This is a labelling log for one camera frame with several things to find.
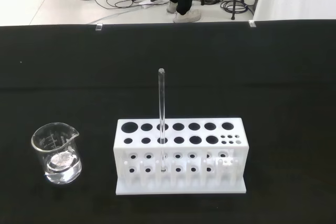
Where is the white power strip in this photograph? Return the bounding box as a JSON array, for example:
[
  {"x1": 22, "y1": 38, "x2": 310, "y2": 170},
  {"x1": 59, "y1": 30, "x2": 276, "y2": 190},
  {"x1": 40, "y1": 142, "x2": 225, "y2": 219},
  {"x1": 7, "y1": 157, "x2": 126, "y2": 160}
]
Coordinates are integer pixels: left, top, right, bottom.
[{"x1": 138, "y1": 0, "x2": 170, "y2": 7}]

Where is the blue and black coiled cable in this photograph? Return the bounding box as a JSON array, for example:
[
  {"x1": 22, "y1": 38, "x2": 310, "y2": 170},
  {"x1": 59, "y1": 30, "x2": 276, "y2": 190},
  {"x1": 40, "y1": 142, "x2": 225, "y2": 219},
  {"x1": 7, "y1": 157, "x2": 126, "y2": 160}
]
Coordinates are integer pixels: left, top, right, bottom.
[{"x1": 219, "y1": 0, "x2": 255, "y2": 15}]

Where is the small clear glass beaker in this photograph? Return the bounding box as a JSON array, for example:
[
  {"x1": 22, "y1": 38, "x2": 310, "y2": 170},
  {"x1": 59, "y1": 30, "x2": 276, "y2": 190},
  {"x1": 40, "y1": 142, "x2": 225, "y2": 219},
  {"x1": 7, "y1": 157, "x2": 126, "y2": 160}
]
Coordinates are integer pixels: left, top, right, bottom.
[{"x1": 30, "y1": 122, "x2": 83, "y2": 185}]

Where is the black table cloth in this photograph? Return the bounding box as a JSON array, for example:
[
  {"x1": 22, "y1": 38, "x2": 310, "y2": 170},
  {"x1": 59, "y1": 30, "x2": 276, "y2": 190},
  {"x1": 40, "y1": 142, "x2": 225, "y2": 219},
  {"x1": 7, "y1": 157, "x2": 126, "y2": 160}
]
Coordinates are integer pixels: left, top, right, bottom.
[{"x1": 0, "y1": 18, "x2": 336, "y2": 224}]

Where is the white test tube rack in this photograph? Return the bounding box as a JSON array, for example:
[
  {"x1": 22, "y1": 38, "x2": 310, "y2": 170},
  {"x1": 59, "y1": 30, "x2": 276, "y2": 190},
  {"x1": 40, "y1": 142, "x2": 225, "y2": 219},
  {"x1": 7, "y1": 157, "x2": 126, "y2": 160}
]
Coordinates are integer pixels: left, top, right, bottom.
[{"x1": 114, "y1": 118, "x2": 249, "y2": 196}]

